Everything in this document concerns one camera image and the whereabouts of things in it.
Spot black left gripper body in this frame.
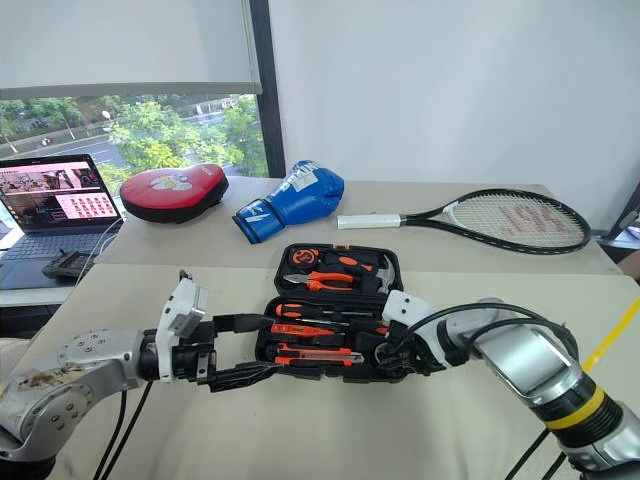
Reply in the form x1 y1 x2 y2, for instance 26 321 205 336
171 319 219 386

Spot orange handled pliers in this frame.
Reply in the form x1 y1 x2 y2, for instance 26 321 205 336
283 269 359 292

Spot orange voltage tester pen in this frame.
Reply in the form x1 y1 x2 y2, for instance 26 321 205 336
269 323 337 338

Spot red boxing punch pad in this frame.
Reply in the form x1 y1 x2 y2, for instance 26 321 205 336
119 162 231 225

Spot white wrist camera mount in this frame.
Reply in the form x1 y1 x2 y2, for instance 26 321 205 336
154 277 210 385
381 289 452 367

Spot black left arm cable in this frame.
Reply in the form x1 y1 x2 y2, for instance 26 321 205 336
93 382 154 480

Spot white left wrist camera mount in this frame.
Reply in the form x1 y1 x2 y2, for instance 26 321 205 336
154 277 210 385

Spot black handheld controller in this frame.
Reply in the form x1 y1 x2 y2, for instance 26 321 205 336
41 249 97 282

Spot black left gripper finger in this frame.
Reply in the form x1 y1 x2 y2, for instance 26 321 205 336
212 313 276 337
208 362 284 394

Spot thin black precision screwdriver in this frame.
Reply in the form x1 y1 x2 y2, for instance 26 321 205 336
293 316 352 327

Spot blue boxing glove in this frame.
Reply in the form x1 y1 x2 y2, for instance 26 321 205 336
231 159 346 245

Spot orange black handled claw hammer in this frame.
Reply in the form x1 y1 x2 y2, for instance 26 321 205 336
322 251 398 294

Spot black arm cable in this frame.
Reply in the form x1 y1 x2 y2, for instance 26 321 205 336
393 301 577 362
93 382 154 480

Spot dark window frame post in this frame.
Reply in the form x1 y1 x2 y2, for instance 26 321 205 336
248 0 287 179

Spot black orange tape measure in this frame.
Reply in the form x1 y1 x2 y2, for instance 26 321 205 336
290 246 319 269

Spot yellow tape strip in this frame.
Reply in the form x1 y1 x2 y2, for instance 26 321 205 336
583 297 640 374

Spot black tennis racket white grip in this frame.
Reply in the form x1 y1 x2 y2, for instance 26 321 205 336
336 188 593 258

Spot black plastic tool case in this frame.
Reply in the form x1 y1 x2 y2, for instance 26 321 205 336
254 242 406 385

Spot dark chair frame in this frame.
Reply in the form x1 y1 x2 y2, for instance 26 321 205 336
599 179 640 281

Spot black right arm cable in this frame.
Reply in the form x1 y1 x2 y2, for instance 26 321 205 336
393 301 577 362

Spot orange black utility knife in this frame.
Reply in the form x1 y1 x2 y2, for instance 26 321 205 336
264 342 365 367

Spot white laptop cable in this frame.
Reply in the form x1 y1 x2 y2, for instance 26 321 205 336
92 216 125 262

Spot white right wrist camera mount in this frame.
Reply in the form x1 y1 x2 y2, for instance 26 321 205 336
381 289 452 367

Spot open laptop computer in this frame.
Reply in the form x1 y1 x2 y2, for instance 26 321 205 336
0 154 125 292

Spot white roller window blind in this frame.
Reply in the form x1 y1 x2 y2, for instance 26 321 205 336
0 0 264 100

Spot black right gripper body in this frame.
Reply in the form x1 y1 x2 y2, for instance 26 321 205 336
387 322 447 377

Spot orange black handled screwdriver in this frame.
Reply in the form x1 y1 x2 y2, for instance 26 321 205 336
272 301 375 320

